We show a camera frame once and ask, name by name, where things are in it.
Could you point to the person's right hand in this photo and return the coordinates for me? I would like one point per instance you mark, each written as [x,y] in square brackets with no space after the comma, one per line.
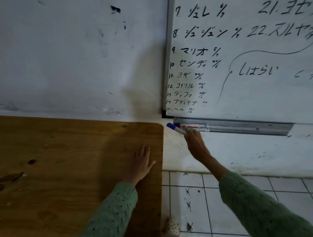
[197,146]

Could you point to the person's left hand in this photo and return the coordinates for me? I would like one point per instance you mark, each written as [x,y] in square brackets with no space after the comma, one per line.
[138,168]

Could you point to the person's left thumb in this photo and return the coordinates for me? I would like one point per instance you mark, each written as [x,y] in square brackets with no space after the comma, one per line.
[151,166]

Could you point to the person's right fingers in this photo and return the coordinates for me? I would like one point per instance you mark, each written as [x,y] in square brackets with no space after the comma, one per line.
[192,136]

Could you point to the blue capped white marker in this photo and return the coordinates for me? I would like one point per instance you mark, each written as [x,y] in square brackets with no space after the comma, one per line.
[176,129]

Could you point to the person's left forearm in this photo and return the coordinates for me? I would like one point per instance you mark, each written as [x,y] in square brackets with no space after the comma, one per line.
[115,210]

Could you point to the person's right forearm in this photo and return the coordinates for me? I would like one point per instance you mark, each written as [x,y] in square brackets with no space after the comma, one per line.
[251,205]

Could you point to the red labelled white marker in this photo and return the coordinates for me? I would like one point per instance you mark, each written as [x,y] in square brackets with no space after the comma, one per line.
[195,127]

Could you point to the metal whiteboard marker tray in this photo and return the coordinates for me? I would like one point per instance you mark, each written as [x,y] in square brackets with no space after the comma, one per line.
[244,127]

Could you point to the white spotted slipper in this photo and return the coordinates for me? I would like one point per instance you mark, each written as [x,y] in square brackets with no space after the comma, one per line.
[171,225]

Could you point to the whiteboard with metal frame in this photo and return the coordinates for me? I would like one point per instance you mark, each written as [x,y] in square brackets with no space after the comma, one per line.
[244,73]

